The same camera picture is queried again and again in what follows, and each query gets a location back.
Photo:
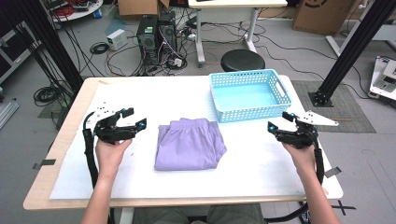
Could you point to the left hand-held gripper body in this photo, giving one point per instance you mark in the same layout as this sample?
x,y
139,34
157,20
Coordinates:
x,y
109,132

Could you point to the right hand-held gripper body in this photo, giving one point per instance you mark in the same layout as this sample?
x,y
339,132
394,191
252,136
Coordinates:
x,y
300,138

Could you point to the light blue plastic basket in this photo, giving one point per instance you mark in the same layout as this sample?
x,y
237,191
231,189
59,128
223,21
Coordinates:
x,y
249,96

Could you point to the purple pants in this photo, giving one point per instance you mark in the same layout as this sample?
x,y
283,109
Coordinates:
x,y
190,146

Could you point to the person's right hand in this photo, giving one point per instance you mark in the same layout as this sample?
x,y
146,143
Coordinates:
x,y
304,160

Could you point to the person's left hand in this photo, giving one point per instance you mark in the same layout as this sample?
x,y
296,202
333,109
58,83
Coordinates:
x,y
109,158

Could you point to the white table cover sheet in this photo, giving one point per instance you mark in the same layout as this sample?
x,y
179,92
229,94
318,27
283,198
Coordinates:
x,y
174,96

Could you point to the light wooden table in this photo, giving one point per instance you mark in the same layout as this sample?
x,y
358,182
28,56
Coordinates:
x,y
65,137

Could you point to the grey tape strip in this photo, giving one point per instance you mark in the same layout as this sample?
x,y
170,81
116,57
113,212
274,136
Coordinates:
x,y
332,172
45,163

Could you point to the grey floor mat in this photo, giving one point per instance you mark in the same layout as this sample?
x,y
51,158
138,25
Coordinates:
x,y
348,105

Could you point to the black round stool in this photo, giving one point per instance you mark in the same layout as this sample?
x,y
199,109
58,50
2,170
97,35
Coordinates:
x,y
243,60

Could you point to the small white box device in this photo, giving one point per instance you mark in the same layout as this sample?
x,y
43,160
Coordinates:
x,y
116,39

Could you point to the black computer tower green label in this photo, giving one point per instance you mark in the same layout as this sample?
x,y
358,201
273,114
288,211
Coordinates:
x,y
148,40

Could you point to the black tape cross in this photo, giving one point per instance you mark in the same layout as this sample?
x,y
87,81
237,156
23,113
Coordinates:
x,y
342,207

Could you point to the person's legs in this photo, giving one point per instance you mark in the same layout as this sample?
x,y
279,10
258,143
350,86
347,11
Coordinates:
x,y
236,214

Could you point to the white flat device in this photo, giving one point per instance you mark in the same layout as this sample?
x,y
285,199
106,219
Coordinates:
x,y
384,77

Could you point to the small cardboard box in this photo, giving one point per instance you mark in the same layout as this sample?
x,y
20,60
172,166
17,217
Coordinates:
x,y
140,6

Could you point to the large cardboard box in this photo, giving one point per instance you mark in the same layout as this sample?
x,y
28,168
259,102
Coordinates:
x,y
323,15

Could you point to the round white table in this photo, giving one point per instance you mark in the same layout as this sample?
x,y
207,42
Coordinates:
x,y
81,14

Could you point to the white desk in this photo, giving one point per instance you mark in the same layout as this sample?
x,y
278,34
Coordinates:
x,y
236,3

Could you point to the white table frame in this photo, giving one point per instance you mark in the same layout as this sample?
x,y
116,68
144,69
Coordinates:
x,y
334,45

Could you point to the black aluminium post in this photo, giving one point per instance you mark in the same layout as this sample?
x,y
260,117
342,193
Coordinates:
x,y
355,46
53,40

